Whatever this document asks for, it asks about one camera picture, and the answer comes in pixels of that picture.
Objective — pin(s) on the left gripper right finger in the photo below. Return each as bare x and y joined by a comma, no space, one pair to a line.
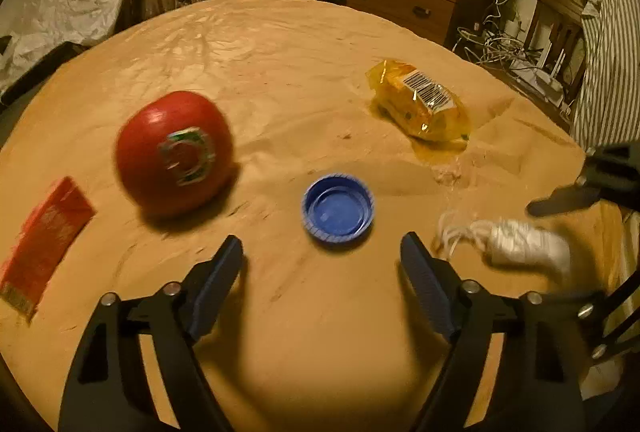
537,382

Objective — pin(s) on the striped hanging cloth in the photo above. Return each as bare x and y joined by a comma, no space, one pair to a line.
607,106

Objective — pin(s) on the left silver plastic cover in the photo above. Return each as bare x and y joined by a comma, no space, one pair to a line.
46,24

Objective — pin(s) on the white wifi router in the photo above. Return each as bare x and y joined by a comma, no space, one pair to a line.
534,77

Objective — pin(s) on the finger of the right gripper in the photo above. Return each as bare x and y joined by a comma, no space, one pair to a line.
566,199
591,328

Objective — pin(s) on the white tissue with string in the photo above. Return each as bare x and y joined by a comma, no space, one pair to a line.
506,244

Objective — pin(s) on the blue bottle cap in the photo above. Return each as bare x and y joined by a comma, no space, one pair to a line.
337,209

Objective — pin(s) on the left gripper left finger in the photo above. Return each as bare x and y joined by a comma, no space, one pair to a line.
107,389

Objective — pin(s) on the red apple with sticker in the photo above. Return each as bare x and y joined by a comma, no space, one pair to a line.
174,155

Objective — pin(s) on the wooden chair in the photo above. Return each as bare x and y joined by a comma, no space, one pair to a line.
565,33

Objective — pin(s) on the red rectangular carton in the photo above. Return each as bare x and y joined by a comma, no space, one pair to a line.
46,235

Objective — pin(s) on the yellow plastic snack wrapper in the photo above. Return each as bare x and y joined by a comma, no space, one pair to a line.
421,106

